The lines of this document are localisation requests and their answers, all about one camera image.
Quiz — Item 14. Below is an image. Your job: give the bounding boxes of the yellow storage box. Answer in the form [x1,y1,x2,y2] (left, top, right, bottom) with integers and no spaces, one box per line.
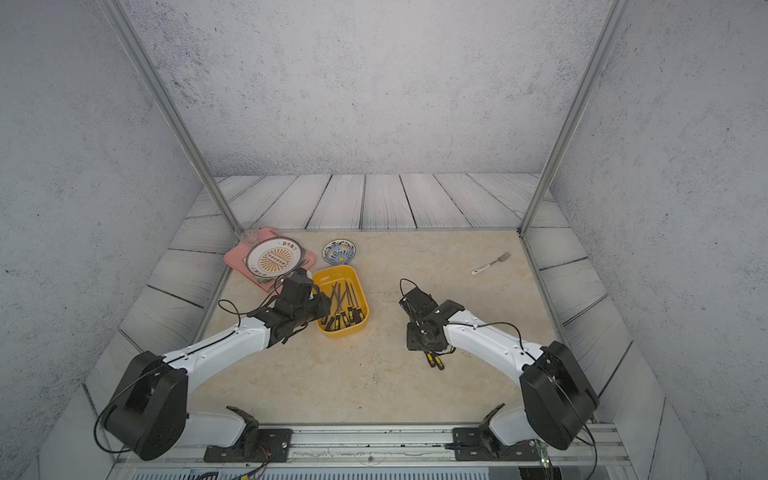
[313,265,370,339]

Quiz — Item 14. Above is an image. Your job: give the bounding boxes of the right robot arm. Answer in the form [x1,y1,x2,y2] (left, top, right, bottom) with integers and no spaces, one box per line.
[399,287,599,459]

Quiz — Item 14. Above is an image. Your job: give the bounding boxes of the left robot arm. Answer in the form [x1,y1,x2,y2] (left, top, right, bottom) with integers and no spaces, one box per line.
[93,268,331,462]

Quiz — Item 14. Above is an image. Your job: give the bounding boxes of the white round plate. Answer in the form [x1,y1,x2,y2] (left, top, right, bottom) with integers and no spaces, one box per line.
[244,237,303,278]

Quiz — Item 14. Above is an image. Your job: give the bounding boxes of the blue patterned small dish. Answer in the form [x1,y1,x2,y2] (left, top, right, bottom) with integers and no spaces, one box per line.
[322,239,356,266]

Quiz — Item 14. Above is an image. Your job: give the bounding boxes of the pink tray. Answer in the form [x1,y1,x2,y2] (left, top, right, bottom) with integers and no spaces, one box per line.
[224,227,317,292]

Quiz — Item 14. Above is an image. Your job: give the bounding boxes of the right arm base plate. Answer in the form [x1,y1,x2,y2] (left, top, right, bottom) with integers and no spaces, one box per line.
[445,426,541,462]

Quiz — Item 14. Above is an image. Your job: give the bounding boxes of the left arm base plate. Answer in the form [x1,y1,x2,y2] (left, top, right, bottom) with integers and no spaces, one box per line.
[203,428,293,464]

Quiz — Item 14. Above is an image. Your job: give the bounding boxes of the aluminium front rail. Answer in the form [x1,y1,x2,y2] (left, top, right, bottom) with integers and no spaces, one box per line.
[115,424,631,474]

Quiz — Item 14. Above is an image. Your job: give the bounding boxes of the metal frame post left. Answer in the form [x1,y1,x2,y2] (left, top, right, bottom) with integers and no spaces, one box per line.
[98,0,243,236]

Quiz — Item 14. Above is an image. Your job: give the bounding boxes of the metal frame post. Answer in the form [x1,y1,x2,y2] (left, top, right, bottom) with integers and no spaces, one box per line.
[518,0,630,239]
[98,0,243,236]

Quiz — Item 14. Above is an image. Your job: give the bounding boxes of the metal frame post right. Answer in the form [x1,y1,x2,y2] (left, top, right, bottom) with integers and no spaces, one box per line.
[518,0,630,239]

